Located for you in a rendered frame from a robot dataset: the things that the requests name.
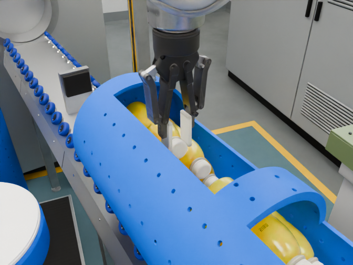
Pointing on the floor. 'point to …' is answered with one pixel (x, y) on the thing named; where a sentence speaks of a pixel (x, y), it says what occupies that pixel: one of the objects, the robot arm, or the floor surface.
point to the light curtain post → (139, 34)
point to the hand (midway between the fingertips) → (176, 132)
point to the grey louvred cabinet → (296, 62)
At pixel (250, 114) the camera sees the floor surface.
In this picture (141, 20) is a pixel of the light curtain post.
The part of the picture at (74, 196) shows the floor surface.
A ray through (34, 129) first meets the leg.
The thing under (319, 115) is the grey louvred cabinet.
